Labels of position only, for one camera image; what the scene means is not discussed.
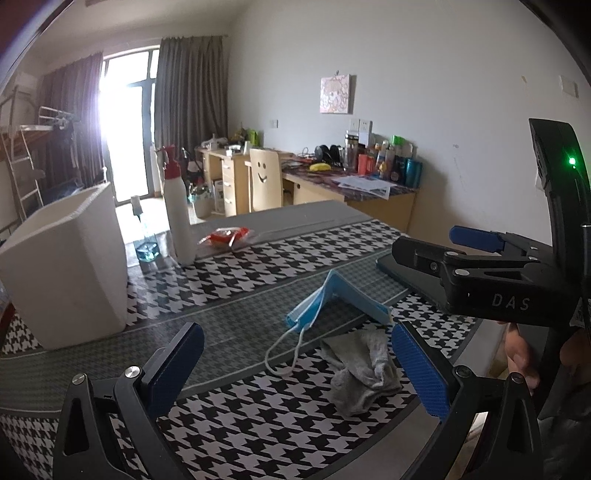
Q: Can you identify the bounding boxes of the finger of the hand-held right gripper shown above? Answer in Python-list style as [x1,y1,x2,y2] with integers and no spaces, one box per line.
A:
[449,225,543,262]
[392,236,560,325]

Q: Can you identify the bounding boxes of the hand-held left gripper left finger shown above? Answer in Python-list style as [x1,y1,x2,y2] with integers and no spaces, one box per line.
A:
[52,322,205,480]

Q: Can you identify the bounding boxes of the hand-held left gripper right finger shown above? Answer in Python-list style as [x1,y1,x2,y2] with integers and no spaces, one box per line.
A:
[392,320,542,480]

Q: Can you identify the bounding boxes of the grey sock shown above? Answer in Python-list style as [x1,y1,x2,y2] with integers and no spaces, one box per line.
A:
[321,330,403,416]

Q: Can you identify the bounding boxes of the blue face mask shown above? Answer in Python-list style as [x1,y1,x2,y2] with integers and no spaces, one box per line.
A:
[264,269,393,376]

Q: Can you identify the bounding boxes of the white foam box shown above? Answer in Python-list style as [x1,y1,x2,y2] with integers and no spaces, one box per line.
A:
[0,181,129,350]

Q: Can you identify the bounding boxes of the person's right forearm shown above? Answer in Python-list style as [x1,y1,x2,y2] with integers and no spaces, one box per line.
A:
[538,330,591,422]

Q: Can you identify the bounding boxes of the person's right hand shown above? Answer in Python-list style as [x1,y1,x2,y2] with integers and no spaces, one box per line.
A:
[505,322,542,395]

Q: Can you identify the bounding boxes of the row of bottles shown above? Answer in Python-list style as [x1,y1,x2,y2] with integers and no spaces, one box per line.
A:
[344,130,424,189]

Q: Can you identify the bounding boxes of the wooden desk with patterned cloth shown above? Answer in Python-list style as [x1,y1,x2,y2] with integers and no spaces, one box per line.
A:
[281,159,417,234]

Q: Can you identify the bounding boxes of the glass bottle with blue liquid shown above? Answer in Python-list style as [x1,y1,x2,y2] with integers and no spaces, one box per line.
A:
[130,195,163,265]

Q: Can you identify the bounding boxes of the white paper sheets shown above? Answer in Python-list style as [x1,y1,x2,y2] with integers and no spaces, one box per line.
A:
[337,174,398,197]

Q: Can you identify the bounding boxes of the black white houndstooth tablecloth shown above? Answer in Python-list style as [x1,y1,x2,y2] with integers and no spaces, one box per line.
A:
[0,199,491,480]

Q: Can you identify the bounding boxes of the red snack packet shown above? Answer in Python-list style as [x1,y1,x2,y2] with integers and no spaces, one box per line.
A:
[198,226,257,253]

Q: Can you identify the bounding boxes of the white red spray bottle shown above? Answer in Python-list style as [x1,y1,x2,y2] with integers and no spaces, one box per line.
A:
[163,144,197,267]

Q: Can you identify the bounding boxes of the grey trash bin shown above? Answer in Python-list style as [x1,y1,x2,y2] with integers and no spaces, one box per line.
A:
[189,182,214,219]

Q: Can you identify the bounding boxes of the black headphones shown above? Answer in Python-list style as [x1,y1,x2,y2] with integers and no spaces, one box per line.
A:
[315,144,344,166]

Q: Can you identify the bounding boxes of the white printed carton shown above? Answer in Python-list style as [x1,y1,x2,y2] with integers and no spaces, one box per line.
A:
[211,179,228,216]

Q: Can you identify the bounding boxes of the wooden chair with smiley face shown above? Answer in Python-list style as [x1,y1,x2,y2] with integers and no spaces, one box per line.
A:
[249,148,284,216]

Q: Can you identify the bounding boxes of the glass balcony door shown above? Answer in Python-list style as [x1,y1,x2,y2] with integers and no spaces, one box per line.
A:
[99,44,162,205]

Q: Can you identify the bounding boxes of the metal bunk bed ladder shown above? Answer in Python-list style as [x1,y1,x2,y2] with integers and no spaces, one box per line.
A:
[0,127,45,220]

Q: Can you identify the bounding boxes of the grey curtain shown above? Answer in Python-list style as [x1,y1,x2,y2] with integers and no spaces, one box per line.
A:
[154,36,230,154]
[39,52,105,186]

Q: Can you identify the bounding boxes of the metal bunk bed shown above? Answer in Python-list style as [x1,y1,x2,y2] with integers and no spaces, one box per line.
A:
[0,85,44,238]
[21,105,100,195]

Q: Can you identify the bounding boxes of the cartoon wall picture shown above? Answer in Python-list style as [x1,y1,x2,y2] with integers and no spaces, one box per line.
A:
[320,74,356,115]

